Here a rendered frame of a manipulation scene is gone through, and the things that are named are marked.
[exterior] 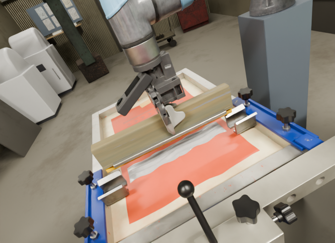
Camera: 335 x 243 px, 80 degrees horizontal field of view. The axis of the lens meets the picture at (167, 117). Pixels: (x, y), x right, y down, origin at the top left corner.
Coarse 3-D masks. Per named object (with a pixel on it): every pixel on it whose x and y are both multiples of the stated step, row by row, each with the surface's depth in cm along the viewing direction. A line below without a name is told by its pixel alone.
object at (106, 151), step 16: (208, 96) 54; (224, 96) 56; (192, 112) 54; (208, 112) 56; (128, 128) 52; (144, 128) 52; (160, 128) 53; (176, 128) 55; (96, 144) 51; (112, 144) 51; (128, 144) 52; (144, 144) 54; (112, 160) 53
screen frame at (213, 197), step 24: (192, 72) 105; (144, 96) 109; (96, 120) 100; (288, 144) 51; (96, 168) 70; (264, 168) 48; (216, 192) 47; (168, 216) 47; (192, 216) 45; (144, 240) 44
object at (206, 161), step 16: (192, 96) 93; (224, 128) 68; (208, 144) 65; (224, 144) 63; (240, 144) 60; (192, 160) 62; (208, 160) 60; (224, 160) 58; (240, 160) 56; (192, 176) 57; (208, 176) 55
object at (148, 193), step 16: (176, 160) 64; (128, 176) 66; (144, 176) 64; (160, 176) 62; (176, 176) 59; (144, 192) 59; (160, 192) 57; (176, 192) 55; (128, 208) 56; (144, 208) 55; (160, 208) 53
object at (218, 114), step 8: (224, 112) 56; (208, 120) 56; (184, 128) 56; (192, 128) 55; (168, 136) 55; (176, 136) 55; (152, 144) 54; (160, 144) 54; (136, 152) 54; (144, 152) 54; (120, 160) 53; (128, 160) 53
